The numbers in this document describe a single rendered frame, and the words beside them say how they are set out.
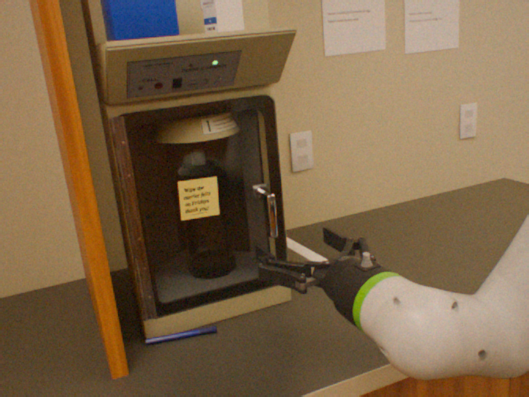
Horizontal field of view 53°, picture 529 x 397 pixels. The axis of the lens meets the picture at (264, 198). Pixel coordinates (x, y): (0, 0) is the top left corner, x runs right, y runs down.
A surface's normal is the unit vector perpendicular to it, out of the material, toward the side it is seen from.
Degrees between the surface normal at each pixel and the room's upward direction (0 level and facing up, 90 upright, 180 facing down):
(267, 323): 0
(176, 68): 135
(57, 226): 90
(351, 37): 90
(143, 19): 90
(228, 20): 90
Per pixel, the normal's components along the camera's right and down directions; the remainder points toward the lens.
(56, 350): -0.09, -0.95
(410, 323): -0.50, -0.34
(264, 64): 0.34, 0.84
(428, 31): 0.39, 0.24
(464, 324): 0.56, -0.32
